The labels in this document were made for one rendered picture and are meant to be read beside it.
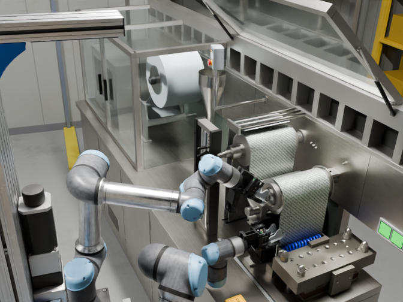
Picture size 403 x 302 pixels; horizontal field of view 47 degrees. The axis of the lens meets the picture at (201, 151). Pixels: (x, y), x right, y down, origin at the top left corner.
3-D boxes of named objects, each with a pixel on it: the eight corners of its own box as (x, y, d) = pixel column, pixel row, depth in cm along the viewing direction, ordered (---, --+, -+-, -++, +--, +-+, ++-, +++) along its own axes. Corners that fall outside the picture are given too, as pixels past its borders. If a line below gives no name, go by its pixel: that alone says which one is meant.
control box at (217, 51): (206, 66, 213) (207, 44, 208) (220, 65, 214) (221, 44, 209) (209, 71, 207) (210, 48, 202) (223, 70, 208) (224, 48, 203)
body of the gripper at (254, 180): (265, 184, 174) (246, 172, 167) (252, 202, 175) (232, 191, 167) (255, 175, 180) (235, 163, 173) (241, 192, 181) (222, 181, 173)
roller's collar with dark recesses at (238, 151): (225, 156, 200) (226, 143, 197) (237, 153, 203) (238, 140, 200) (232, 162, 195) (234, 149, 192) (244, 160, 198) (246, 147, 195)
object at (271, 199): (275, 200, 177) (268, 210, 183) (279, 199, 178) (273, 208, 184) (266, 184, 181) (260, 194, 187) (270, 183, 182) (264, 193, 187)
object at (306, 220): (276, 249, 189) (280, 213, 181) (320, 233, 199) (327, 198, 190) (276, 250, 189) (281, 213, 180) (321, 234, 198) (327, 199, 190)
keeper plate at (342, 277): (327, 292, 184) (331, 271, 178) (346, 284, 188) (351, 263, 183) (331, 296, 182) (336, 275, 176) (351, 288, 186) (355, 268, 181)
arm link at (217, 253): (200, 259, 176) (200, 241, 172) (224, 251, 181) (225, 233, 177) (209, 272, 170) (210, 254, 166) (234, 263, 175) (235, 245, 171)
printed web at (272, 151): (228, 221, 225) (233, 127, 201) (268, 209, 234) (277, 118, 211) (274, 271, 194) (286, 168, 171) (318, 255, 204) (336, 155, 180)
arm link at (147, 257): (117, 270, 142) (174, 272, 187) (149, 281, 138) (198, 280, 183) (129, 234, 144) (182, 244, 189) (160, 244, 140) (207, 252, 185)
